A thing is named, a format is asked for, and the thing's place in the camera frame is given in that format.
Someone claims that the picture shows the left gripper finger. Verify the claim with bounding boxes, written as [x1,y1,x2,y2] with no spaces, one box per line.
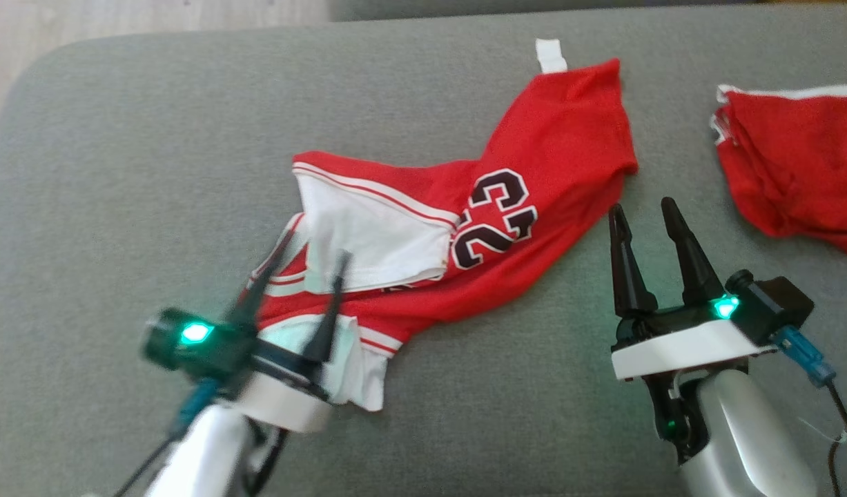
[305,253,352,364]
[228,234,293,333]

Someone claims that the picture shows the grey sofa seat cushion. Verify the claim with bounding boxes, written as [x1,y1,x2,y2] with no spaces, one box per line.
[0,3,847,497]

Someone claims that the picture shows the red basketball shorts white stripe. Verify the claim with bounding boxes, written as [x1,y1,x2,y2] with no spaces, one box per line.
[709,83,847,260]

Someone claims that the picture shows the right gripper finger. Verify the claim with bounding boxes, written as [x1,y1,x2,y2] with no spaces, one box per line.
[609,203,659,319]
[661,197,725,309]

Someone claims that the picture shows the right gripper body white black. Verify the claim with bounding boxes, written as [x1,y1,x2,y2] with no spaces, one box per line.
[610,296,777,465]

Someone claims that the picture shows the red basketball jersey white sleeves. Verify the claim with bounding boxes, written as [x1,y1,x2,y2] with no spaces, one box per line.
[240,38,639,413]

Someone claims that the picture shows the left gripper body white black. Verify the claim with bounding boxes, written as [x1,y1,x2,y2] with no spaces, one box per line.
[142,309,335,434]

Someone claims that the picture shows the right arm cable blue connector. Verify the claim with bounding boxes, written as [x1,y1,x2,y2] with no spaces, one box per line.
[770,326,847,497]

